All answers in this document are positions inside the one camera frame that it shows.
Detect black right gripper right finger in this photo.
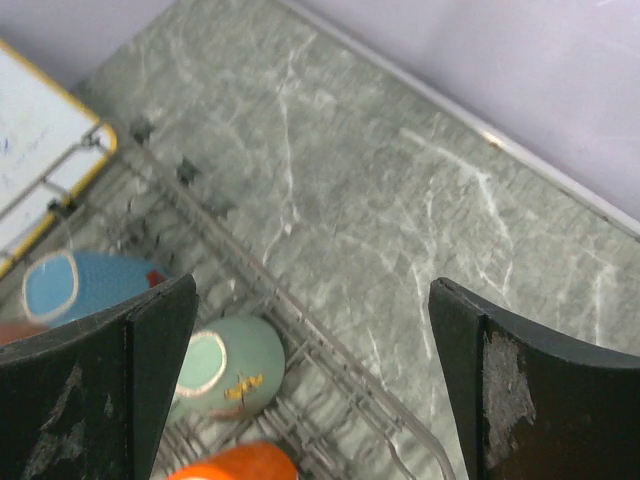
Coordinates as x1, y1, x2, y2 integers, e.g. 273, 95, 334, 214
428, 277, 639, 479

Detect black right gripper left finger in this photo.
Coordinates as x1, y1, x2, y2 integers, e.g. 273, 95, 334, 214
1, 275, 199, 479

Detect orange mug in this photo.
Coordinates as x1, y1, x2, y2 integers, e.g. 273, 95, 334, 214
168, 441, 299, 480

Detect dark blue textured mug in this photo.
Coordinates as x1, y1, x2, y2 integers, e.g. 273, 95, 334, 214
21, 249, 172, 328

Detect mint green mug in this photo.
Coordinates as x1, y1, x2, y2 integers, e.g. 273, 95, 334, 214
167, 315, 286, 425

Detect yellow framed whiteboard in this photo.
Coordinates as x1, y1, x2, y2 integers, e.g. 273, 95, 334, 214
1, 42, 118, 276

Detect grey wire dish rack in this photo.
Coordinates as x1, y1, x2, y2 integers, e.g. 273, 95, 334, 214
1, 125, 454, 479

